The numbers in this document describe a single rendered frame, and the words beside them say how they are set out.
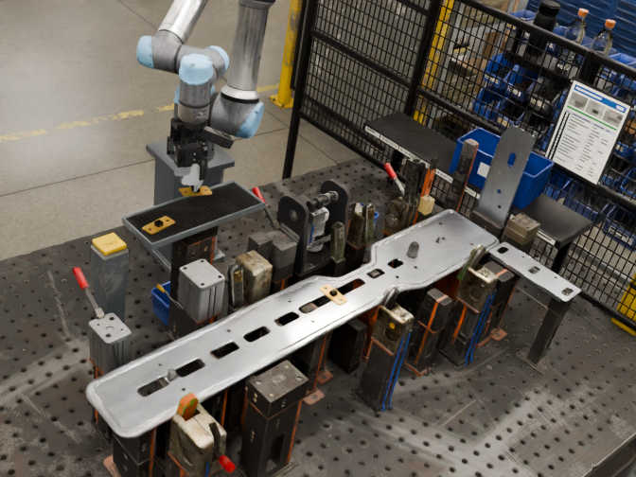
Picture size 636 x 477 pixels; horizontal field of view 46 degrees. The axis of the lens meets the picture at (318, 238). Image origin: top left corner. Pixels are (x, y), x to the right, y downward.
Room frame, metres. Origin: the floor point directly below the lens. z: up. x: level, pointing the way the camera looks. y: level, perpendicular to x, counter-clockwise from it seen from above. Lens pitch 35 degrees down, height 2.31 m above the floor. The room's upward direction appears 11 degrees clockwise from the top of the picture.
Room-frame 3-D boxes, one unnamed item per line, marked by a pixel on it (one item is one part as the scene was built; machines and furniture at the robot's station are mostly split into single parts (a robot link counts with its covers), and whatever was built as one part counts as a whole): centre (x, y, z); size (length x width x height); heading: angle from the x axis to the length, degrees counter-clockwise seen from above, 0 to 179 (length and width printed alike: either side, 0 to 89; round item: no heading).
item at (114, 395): (1.57, -0.06, 1.00); 1.38 x 0.22 x 0.02; 140
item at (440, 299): (1.69, -0.38, 0.84); 0.11 x 0.08 x 0.29; 50
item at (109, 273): (1.43, 0.50, 0.92); 0.08 x 0.08 x 0.44; 50
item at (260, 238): (1.66, 0.16, 0.90); 0.05 x 0.05 x 0.40; 50
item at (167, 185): (2.03, 0.45, 0.90); 0.21 x 0.21 x 0.40; 46
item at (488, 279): (1.77, -0.49, 0.87); 0.12 x 0.09 x 0.35; 50
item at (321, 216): (1.80, 0.02, 0.94); 0.18 x 0.13 x 0.49; 140
